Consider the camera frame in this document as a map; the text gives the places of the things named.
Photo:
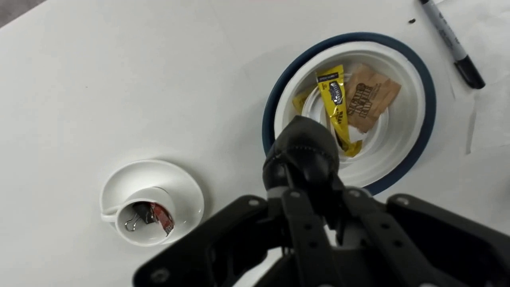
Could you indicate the blue bowl white inside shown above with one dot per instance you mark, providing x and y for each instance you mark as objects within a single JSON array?
[{"x": 402, "y": 133}]

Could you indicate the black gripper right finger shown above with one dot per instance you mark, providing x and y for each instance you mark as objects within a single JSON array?
[{"x": 411, "y": 243}]

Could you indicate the black round object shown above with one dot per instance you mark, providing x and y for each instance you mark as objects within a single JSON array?
[{"x": 305, "y": 151}]

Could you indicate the black marker pen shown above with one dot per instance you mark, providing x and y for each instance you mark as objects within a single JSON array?
[{"x": 459, "y": 58}]

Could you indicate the white saucer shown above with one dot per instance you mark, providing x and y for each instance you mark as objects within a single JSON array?
[{"x": 182, "y": 189}]

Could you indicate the red foil wrapper in cup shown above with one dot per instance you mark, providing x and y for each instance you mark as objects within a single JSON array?
[{"x": 147, "y": 215}]

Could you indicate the yellow sauce packet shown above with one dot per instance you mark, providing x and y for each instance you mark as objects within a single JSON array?
[{"x": 330, "y": 85}]

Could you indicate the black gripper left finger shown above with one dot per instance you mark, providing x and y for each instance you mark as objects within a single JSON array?
[{"x": 220, "y": 251}]

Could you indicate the brown sugar packet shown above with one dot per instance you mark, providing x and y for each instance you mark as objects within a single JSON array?
[{"x": 370, "y": 93}]

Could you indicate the white teacup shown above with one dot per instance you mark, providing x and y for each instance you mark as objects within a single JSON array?
[{"x": 116, "y": 211}]

